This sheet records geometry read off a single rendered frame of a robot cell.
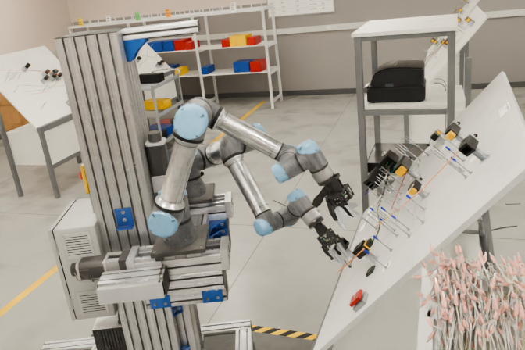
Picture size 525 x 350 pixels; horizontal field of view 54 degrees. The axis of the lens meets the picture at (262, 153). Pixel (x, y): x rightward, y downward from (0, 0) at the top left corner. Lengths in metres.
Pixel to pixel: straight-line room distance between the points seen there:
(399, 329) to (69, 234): 1.44
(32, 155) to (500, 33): 7.27
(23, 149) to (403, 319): 5.19
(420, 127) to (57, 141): 4.09
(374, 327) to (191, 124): 1.09
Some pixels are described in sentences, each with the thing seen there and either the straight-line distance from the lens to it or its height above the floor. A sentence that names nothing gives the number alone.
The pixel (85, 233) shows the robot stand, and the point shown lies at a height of 1.20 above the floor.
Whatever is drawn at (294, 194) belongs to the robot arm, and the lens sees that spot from 2.10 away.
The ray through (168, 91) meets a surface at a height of 0.54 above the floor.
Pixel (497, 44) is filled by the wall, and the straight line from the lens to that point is 9.43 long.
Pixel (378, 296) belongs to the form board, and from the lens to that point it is 1.75.
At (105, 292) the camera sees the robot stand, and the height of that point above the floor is 1.06.
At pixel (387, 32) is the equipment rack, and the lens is 2.67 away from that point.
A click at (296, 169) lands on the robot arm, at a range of 1.84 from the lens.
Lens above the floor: 2.16
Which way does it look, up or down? 19 degrees down
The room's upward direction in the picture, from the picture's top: 7 degrees counter-clockwise
